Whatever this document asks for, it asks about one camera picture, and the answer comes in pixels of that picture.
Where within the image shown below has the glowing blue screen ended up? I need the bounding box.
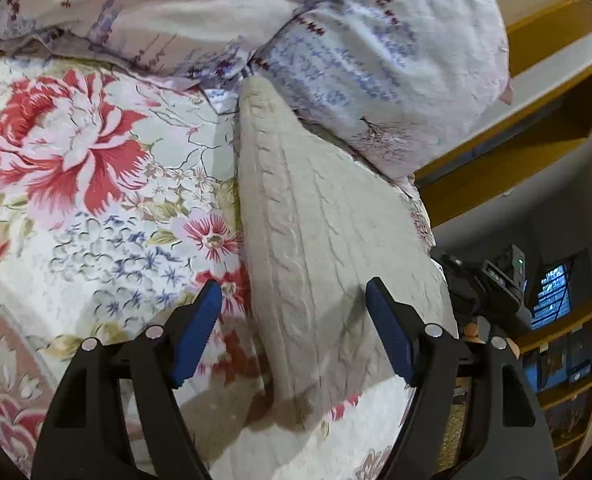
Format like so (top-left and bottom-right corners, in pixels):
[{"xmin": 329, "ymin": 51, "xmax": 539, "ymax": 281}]
[{"xmin": 531, "ymin": 262, "xmax": 572, "ymax": 330}]

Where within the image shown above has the wooden headboard frame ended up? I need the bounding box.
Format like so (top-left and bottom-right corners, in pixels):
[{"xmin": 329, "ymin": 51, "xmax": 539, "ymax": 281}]
[{"xmin": 416, "ymin": 0, "xmax": 592, "ymax": 226}]

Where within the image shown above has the person's right hand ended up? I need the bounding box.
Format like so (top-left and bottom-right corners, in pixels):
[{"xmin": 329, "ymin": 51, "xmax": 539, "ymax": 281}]
[{"xmin": 463, "ymin": 321, "xmax": 520, "ymax": 359}]

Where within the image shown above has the wooden shelf with items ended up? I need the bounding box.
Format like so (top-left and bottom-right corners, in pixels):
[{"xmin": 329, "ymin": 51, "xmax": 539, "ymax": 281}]
[{"xmin": 518, "ymin": 299, "xmax": 592, "ymax": 478}]

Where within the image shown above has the beige knitted sweater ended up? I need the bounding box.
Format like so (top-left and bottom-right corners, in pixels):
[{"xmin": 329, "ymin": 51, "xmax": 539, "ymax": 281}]
[{"xmin": 238, "ymin": 76, "xmax": 456, "ymax": 430}]

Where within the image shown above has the floral bed sheet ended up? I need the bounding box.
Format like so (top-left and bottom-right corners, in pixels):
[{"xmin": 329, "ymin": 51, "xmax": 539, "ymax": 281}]
[{"xmin": 0, "ymin": 56, "xmax": 412, "ymax": 479}]

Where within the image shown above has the pink lavender pillow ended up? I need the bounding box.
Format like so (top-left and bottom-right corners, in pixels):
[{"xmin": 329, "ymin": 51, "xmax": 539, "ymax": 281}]
[{"xmin": 0, "ymin": 0, "xmax": 307, "ymax": 82}]

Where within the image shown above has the white blue patterned pillow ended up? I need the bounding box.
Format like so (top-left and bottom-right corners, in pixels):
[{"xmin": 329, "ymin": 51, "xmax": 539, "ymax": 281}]
[{"xmin": 253, "ymin": 0, "xmax": 510, "ymax": 182}]

